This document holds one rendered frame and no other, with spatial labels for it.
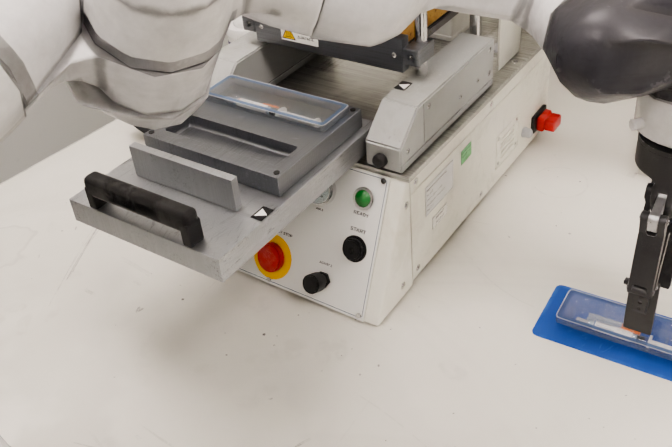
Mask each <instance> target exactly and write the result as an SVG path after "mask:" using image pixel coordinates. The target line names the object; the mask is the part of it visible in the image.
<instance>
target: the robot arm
mask: <svg viewBox="0 0 672 447"><path fill-rule="evenodd" d="M433 8H435V9H441V10H447V11H454V12H460V13H466V14H472V15H478V16H484V17H490V18H496V19H502V20H508V21H512V22H514V23H515V24H517V25H518V26H520V27H521V28H523V29H524V30H526V31H527V32H528V33H529V34H530V35H532V36H533V38H534V39H535V40H536V42H537V43H538V44H539V46H540V47H541V48H542V50H543V51H544V52H545V54H546V56H547V58H548V60H549V62H550V64H551V66H552V68H553V70H554V72H555V73H556V75H557V77H558V79H559V81H560V83H561V84H562V85H563V86H564V87H565V88H567V89H568V90H569V91H570V92H571V93H572V94H573V95H574V96H575V97H577V98H579V99H582V100H585V101H588V102H594V103H601V104H606V103H611V102H616V101H621V100H626V99H632V98H637V100H636V107H635V114H634V119H630V121H629V127H630V129H631V130H632V131H634V130H638V131H639V133H638V140H637V146H636V153H635V162H636V165H637V167H638V168H639V169H640V170H641V171H642V172H643V173H644V174H645V175H647V176H648V177H649V178H651V179H652V181H651V183H648V184H647V186H646V190H645V194H644V199H645V205H644V210H643V211H642V212H641V213H640V216H639V218H640V223H639V232H638V237H637V242H636V247H635V252H634V257H633V262H632V267H631V272H630V277H629V278H628V277H626V278H625V280H624V284H626V285H627V286H626V288H627V292H628V297H627V303H626V309H625V315H624V321H623V327H625V328H628V329H631V330H635V331H638V332H641V333H644V334H647V335H650V334H651V332H652V328H653V323H654V318H655V313H656V308H657V302H658V297H659V292H660V287H662V288H665V289H669V288H670V286H671V281H672V0H0V144H1V143H2V142H3V141H4V140H5V139H6V138H7V137H8V136H9V134H10V133H11V132H12V131H13V130H14V129H15V128H16V127H17V126H18V125H19V124H20V123H21V122H22V121H23V120H24V119H25V117H26V116H27V115H26V112H27V111H28V110H29V109H30V108H31V107H32V106H33V105H34V104H35V103H36V102H37V101H38V100H39V99H40V98H41V97H42V96H43V95H44V94H45V93H46V92H47V91H48V90H49V89H50V88H52V87H54V86H56V85H58V84H59V83H61V82H63V81H66V83H67V86H68V88H69V89H70V91H71V92H72V94H73V96H74V97H75V99H76V100H77V102H78V103H79V104H81V105H82V106H85V107H89V108H93V109H97V110H101V111H103V112H104V113H105V114H107V115H110V116H112V117H114V118H116V119H119V120H121V121H123V122H125V123H127V124H130V125H133V126H138V127H143V128H149V129H154V130H156V129H160V128H165V127H169V126H174V125H178V124H182V123H183V122H184V121H185V120H186V119H187V118H188V117H190V116H191V115H192V114H193V113H194V112H195V111H196V110H198V108H199V107H200V106H201V105H202V103H203V102H204V101H205V100H206V99H207V97H208V95H209V90H210V85H211V80H212V75H213V71H214V68H215V65H216V62H217V60H218V57H219V54H220V51H221V48H222V45H223V41H224V38H225V36H226V33H227V31H228V28H229V26H230V23H231V22H232V21H233V20H235V19H236V18H238V17H239V16H241V15H242V16H244V17H247V18H249V19H252V20H255V21H257V22H260V23H263V24H266V25H269V26H272V27H275V28H279V29H283V30H287V31H290V32H294V33H298V34H302V35H306V36H310V39H317V40H324V41H331V42H338V43H345V44H352V45H359V46H366V47H372V46H375V45H379V44H382V43H384V42H386V41H388V40H390V39H392V38H394V37H396V36H398V35H400V34H401V33H402V31H403V30H404V29H405V28H406V27H407V26H408V25H409V24H410V23H411V22H412V21H413V20H414V19H415V18H416V17H417V16H418V15H419V14H420V13H423V12H426V11H428V10H431V9H433ZM650 209H651V212H650Z"/></svg>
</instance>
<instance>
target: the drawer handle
mask: <svg viewBox="0 0 672 447"><path fill-rule="evenodd" d="M84 184H85V187H84V189H85V192H86V195H87V198H88V201H89V204H90V207H91V208H94V209H99V208H100V207H102V206H103V205H105V204H106V203H111V204H113V205H116V206H118V207H121V208H123V209H126V210H128V211H131V212H133V213H136V214H138V215H141V216H143V217H146V218H148V219H151V220H153V221H156V222H158V223H161V224H163V225H166V226H168V227H171V228H173V229H176V230H178V231H180V232H181V236H182V241H183V244H184V246H187V247H189V248H193V247H194V246H195V245H196V244H198V243H199V242H200V241H201V240H203V239H204V235H203V230H202V226H201V221H200V218H199V217H198V216H197V212H196V209H195V208H193V207H191V206H188V205H185V204H183V203H180V202H177V201H175V200H172V199H169V198H167V197H164V196H161V195H159V194H156V193H153V192H151V191H148V190H145V189H143V188H140V187H137V186H135V185H132V184H129V183H127V182H124V181H121V180H119V179H116V178H113V177H111V176H108V175H105V174H103V173H100V172H97V171H93V172H91V173H90V174H88V175H87V176H86V177H85V178H84Z"/></svg>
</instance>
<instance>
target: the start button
mask: <svg viewBox="0 0 672 447"><path fill-rule="evenodd" d="M342 250H343V254H344V256H345V257H346V258H347V259H348V260H351V261H356V260H358V259H360V258H361V257H362V255H363V251H364V250H363V245H362V243H361V242H360V241H359V240H358V239H356V238H349V239H347V240H346V241H345V242H344V243H343V247H342Z"/></svg>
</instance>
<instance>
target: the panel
mask: <svg viewBox="0 0 672 447"><path fill-rule="evenodd" d="M390 182H391V178H390V177H387V176H383V175H380V174H377V173H374V172H370V171H367V170H364V169H360V168H357V167H354V166H352V167H351V168H350V169H349V170H348V171H346V172H345V173H344V174H343V175H342V176H341V177H340V178H339V179H338V180H336V181H335V185H336V195H335V198H334V199H333V201H332V202H331V203H329V204H327V205H323V206H318V205H315V204H314V203H311V204H310V205H309V206H308V207H307V208H305V209H304V210H303V211H302V212H301V213H300V214H299V215H298V216H297V217H296V218H294V219H293V220H292V221H291V222H290V223H289V224H288V225H287V226H286V227H284V228H283V229H282V230H281V231H280V232H279V233H278V234H277V235H276V236H275V237H273V238H272V239H271V240H270V241H269V242H275V243H277V244H278V245H279V246H280V247H281V249H282V251H283V253H284V264H283V266H282V267H281V269H280V270H278V271H275V272H267V271H265V270H264V269H263V268H262V267H261V266H260V264H259V262H258V257H257V253H258V252H257V253H256V254H255V255H253V256H252V257H251V258H250V259H249V260H248V261H247V262H246V263H245V264H244V265H242V266H241V267H240V268H239V269H238V271H241V272H243V273H246V274H248V275H251V276H253V277H255V278H258V279H260V280H263V281H265V282H268V283H270V284H272V285H275V286H277V287H280V288H282V289H285V290H287V291H289V292H292V293H294V294H297V295H299V296H302V297H304V298H306V299H309V300H311V301H314V302H316V303H319V304H321V305H323V306H326V307H328V308H331V309H333V310H336V311H338V312H340V313H343V314H345V315H348V316H350V317H353V318H355V319H357V320H360V321H362V322H364V320H365V314H366V309H367V304H368V298H369V293H370V288H371V282H372V277H373V272H374V267H375V261H376V256H377V251H378V245H379V240H380V235H381V229H382V224H383V219H384V213H385V208H386V203H387V197H388V192H389V187H390ZM359 190H365V191H367V192H368V193H369V195H370V203H369V205H368V206H367V207H364V208H363V207H359V206H358V205H357V204H356V202H355V194H356V193H357V192H358V191H359ZM349 238H356V239H358V240H359V241H360V242H361V243H362V245H363V250H364V251H363V255H362V257H361V258H360V259H358V260H356V261H351V260H348V259H347V258H346V257H345V256H344V254H343V250H342V247H343V243H344V242H345V241H346V240H347V239H349ZM320 271H322V272H324V273H327V274H328V276H329V279H330V283H329V284H328V286H327V287H326V288H324V289H323V290H322V291H320V292H317V293H315V294H309V293H307V292H306V291H305V290H304V288H303V284H302V283H303V278H304V277H305V276H306V275H308V274H311V273H314V272H320Z"/></svg>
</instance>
